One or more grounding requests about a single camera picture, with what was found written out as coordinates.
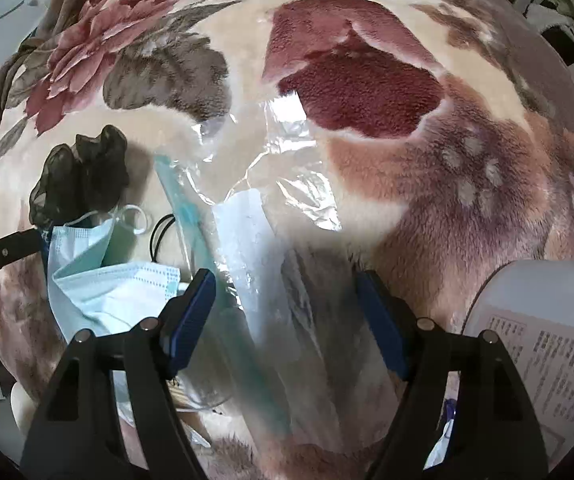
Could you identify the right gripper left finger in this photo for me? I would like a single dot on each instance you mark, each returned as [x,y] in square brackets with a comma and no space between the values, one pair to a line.
[75,431]

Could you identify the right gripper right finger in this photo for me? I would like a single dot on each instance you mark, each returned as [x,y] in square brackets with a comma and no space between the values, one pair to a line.
[465,412]

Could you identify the teal surgical face mask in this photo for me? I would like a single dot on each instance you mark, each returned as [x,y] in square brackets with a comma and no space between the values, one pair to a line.
[90,284]

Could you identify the black mesh scrunchie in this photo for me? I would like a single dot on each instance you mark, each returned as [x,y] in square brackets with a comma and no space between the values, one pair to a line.
[89,175]

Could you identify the clear plastic mask bag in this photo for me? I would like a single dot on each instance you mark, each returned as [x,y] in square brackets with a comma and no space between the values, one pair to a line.
[255,205]

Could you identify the white plastic bottle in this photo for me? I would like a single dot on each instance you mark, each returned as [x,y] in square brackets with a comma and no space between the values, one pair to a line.
[530,305]

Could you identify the cotton swab pack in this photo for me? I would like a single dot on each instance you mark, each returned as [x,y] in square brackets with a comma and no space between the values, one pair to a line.
[191,397]

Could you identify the floral plush blanket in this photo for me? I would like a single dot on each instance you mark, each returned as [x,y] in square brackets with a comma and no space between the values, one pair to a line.
[447,129]

